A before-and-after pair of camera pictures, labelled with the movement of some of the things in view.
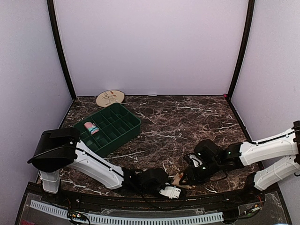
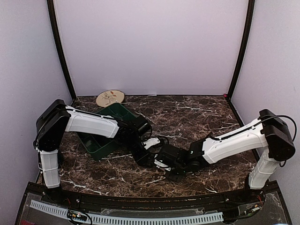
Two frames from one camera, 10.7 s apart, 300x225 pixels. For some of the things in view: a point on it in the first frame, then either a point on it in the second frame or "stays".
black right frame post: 243,49 stays
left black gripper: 169,185 to 140,159
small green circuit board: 77,215 stays
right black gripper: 193,177 to 176,178
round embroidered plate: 107,97 stays
